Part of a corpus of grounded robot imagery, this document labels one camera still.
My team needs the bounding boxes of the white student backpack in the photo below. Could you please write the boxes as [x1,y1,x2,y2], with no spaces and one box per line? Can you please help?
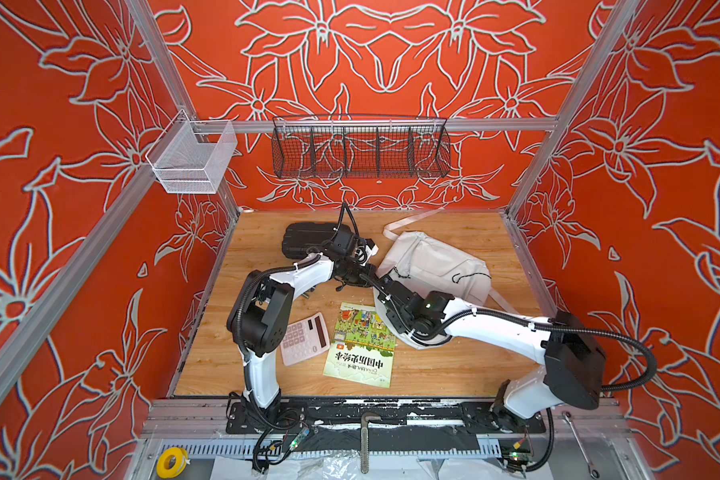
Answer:
[376,214,526,353]

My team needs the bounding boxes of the green illustrated book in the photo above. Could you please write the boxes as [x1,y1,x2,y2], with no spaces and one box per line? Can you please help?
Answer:
[323,302,397,388]

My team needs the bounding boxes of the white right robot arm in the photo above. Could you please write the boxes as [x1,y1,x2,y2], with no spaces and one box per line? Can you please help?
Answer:
[364,275,658,431]

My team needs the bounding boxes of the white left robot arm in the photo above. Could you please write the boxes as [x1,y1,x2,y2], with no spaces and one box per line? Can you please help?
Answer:
[227,203,378,427]

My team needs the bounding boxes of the black plastic tool case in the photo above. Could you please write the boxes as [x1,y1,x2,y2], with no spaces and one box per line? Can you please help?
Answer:
[281,222,336,260]

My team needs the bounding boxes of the pink calculator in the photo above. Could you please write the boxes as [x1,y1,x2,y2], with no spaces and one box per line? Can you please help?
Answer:
[279,312,330,367]

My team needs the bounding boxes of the steel wrench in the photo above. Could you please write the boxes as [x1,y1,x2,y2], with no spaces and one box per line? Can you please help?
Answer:
[562,411,600,479]

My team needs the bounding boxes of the yellow tape roll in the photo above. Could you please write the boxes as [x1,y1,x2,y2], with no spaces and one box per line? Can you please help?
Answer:
[155,447,191,479]

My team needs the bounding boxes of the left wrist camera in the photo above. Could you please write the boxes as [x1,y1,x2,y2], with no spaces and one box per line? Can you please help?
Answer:
[356,238,378,264]

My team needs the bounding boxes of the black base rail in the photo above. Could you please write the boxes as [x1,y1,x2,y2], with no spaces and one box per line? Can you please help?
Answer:
[226,393,547,435]

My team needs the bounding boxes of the black wire wall basket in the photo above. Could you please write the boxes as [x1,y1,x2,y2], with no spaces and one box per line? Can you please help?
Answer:
[271,114,452,180]

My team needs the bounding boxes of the metal clamp handle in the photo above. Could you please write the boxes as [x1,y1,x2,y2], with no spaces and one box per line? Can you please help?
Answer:
[360,412,381,475]

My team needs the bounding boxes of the white wire wall basket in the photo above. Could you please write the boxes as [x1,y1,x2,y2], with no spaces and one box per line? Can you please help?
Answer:
[146,111,238,194]

